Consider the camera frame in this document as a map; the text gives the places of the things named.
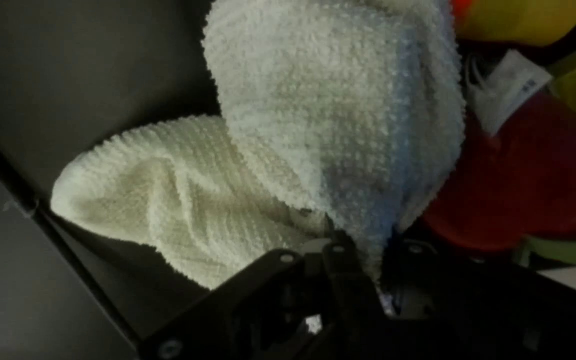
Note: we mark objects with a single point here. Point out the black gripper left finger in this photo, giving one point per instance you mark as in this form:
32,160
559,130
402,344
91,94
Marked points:
248,301

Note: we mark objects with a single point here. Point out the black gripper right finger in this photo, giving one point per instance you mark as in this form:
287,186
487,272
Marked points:
474,307

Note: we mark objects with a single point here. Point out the green plush toy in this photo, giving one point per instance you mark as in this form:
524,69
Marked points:
568,248

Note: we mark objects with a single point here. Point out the red plush ball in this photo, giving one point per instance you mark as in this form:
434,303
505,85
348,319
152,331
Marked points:
529,181

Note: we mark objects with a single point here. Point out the white terry towel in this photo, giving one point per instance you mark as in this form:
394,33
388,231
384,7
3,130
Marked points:
289,132

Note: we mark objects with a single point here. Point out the long dark grey bar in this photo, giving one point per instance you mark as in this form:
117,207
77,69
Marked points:
28,281

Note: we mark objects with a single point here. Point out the white fabric label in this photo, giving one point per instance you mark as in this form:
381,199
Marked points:
505,86

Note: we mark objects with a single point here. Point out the yellow cylinder block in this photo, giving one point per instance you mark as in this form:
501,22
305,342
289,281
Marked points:
521,18

